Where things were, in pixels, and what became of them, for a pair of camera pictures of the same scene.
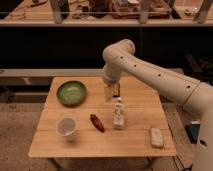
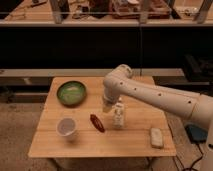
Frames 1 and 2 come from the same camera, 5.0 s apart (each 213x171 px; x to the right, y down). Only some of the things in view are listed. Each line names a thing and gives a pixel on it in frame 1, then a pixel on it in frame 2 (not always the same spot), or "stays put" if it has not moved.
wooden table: x=76 y=121 stays put
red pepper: x=97 y=123 stays put
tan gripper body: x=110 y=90 → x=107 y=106
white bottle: x=118 y=112 stays put
